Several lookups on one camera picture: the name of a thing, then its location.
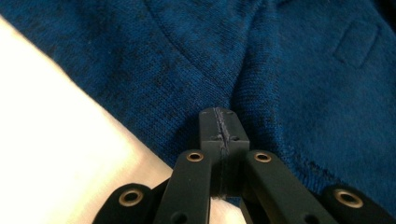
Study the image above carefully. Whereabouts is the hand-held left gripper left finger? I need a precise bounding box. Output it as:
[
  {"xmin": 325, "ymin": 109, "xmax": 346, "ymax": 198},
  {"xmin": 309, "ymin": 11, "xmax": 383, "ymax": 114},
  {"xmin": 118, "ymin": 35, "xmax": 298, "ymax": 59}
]
[{"xmin": 153, "ymin": 106, "xmax": 226, "ymax": 224}]

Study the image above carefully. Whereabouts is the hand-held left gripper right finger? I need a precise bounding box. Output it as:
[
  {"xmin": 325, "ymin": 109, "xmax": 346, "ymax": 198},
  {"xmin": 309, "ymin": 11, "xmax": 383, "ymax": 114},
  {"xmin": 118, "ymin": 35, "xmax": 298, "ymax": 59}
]
[{"xmin": 221, "ymin": 107, "xmax": 340, "ymax": 224}]

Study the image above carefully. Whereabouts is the dark blue sweater white print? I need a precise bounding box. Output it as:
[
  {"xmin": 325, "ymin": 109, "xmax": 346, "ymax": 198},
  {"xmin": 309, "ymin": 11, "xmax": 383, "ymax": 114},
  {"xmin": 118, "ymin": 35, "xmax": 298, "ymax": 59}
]
[{"xmin": 0, "ymin": 0, "xmax": 396, "ymax": 218}]

